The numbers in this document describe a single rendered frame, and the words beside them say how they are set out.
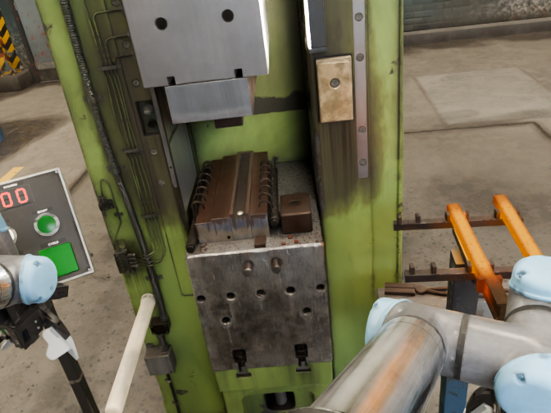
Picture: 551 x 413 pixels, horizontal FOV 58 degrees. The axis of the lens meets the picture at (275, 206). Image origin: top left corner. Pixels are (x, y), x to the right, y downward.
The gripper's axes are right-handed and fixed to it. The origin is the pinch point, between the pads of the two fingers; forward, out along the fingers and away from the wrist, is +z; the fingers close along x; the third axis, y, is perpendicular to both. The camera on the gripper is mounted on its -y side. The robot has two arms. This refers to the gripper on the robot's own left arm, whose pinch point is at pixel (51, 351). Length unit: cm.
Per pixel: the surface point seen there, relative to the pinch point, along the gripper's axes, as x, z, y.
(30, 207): -18.9, -19.8, -24.8
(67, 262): -10.2, -6.6, -21.4
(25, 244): -18.9, -12.7, -19.2
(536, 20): 172, 77, -700
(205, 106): 21, -37, -49
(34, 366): -99, 93, -61
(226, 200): 17, -6, -58
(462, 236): 82, -6, -48
